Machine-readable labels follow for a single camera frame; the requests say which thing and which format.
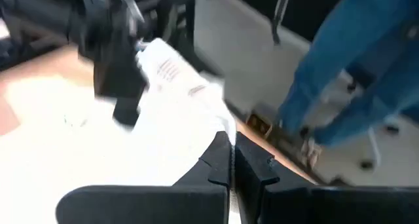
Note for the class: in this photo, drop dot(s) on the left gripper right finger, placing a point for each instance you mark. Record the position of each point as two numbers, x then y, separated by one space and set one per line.
327 206

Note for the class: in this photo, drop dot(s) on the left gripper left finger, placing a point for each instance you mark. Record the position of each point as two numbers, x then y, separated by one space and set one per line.
196 204

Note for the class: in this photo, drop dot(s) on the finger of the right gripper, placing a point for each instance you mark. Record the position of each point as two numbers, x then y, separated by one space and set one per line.
121 86

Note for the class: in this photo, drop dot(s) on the white plaid towel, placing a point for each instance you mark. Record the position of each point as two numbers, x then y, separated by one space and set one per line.
98 152

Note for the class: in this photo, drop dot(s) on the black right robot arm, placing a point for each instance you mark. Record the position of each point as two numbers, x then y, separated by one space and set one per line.
39 24

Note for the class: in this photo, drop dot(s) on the grey office chair base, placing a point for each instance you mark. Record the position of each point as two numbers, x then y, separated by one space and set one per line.
327 99

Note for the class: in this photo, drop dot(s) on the person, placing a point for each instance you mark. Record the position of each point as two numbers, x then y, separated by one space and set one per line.
343 53

